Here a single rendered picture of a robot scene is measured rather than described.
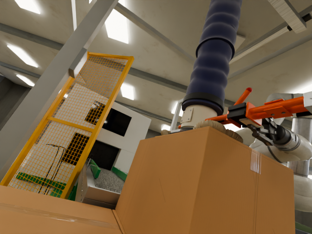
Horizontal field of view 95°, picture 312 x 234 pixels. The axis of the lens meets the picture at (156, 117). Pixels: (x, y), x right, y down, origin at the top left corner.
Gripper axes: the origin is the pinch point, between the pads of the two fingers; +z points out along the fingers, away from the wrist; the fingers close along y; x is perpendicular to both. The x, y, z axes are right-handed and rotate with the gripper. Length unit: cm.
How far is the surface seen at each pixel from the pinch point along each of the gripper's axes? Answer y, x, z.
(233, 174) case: 23.7, -3.9, 10.2
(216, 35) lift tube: -55, 19, 8
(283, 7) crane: -187, 24, -81
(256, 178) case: 22.0, -4.3, 0.6
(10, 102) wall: -126, 1517, 707
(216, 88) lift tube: -18.1, 16.2, 2.6
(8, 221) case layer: 54, 27, 56
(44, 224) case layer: 54, 28, 47
